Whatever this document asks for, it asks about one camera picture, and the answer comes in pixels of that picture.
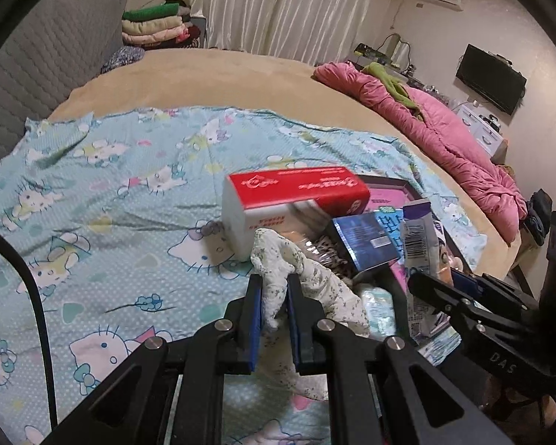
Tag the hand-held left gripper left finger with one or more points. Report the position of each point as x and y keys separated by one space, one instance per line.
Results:
x=255 y=320

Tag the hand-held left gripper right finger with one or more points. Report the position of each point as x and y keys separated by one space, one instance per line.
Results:
x=295 y=329

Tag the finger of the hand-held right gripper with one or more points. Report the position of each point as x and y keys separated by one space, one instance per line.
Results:
x=445 y=301
x=465 y=283

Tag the white floral scrunchie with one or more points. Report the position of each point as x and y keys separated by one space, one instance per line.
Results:
x=315 y=282

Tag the pink printed tray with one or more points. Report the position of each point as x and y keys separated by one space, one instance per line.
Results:
x=384 y=197

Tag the pale blue soft packet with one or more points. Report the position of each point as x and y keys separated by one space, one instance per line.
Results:
x=375 y=310

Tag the white purple printed packet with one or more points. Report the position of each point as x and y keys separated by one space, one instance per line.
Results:
x=424 y=317

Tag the printed face packet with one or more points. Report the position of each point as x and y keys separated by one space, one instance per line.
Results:
x=417 y=236

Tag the black bag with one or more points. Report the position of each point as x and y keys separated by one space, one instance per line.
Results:
x=537 y=218

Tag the dark blue box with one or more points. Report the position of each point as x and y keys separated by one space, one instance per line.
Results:
x=361 y=238

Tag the red white tissue pack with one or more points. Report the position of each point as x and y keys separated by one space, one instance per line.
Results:
x=296 y=185

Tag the white drawer cabinet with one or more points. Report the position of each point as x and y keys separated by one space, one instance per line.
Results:
x=479 y=130

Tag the pink quilt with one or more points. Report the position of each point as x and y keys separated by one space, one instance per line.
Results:
x=445 y=130

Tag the pale blue cartoon printed blanket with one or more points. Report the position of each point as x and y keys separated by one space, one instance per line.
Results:
x=120 y=194

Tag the black television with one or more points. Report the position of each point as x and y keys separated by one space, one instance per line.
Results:
x=489 y=79

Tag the green cloth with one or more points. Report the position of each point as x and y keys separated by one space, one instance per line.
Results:
x=389 y=81

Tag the beige bed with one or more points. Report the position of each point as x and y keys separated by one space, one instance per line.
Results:
x=241 y=79

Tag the dark desk device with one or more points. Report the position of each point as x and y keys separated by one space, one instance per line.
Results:
x=370 y=52

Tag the dark patterned cloth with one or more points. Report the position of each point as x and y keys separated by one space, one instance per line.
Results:
x=123 y=59

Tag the cream curtain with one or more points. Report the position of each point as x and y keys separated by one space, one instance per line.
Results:
x=282 y=9

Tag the stack of folded clothes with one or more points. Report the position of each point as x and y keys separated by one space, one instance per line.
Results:
x=153 y=23

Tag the grey quilted headboard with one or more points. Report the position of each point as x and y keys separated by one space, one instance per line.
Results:
x=37 y=65

